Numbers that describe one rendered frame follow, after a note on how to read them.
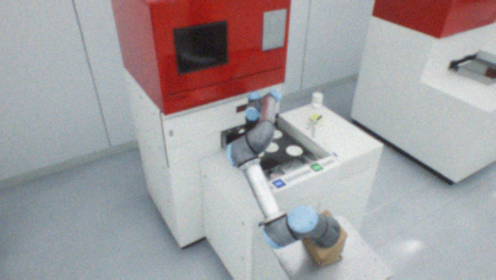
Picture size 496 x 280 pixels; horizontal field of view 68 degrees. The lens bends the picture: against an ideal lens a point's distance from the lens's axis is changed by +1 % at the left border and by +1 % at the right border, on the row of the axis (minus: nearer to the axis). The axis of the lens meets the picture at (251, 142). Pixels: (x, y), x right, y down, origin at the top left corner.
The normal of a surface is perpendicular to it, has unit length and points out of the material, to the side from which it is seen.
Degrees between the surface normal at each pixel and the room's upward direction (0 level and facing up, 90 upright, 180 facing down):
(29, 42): 90
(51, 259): 0
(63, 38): 90
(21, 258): 0
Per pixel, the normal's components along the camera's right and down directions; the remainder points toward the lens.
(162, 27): 0.54, 0.50
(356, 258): 0.02, -0.81
